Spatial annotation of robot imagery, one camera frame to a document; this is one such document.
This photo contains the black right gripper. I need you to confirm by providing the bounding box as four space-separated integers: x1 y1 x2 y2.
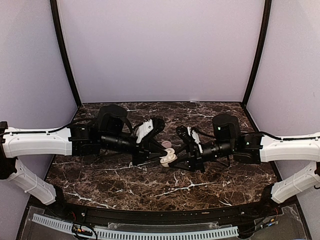
168 139 235 173

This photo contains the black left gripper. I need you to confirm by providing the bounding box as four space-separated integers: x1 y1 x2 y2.
100 132 168 167

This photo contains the white charging case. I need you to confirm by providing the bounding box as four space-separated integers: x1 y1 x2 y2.
159 148 178 168

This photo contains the pink earbud charging case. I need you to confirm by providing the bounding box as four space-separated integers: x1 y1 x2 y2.
161 140 172 149

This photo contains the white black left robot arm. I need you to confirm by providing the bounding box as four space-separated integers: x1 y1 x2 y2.
0 104 174 218

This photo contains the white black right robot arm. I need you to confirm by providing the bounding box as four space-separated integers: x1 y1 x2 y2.
160 113 320 217

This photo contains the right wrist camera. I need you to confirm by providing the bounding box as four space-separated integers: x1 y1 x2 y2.
176 125 203 153

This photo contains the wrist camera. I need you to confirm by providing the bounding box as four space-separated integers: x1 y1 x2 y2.
176 125 203 153
132 117 166 144

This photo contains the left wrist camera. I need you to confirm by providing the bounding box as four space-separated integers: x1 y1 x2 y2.
132 117 166 144

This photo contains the white slotted cable duct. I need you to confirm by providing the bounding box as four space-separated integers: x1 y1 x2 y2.
32 214 239 240

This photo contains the black front aluminium rail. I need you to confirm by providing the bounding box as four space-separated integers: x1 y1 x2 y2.
42 202 283 226

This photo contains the black right frame post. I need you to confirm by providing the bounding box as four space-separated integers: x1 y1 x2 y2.
241 0 272 109

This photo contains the black frame post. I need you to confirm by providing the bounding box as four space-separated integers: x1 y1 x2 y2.
241 0 272 109
49 0 82 108

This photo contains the black left frame post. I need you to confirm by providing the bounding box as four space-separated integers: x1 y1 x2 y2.
49 0 82 108

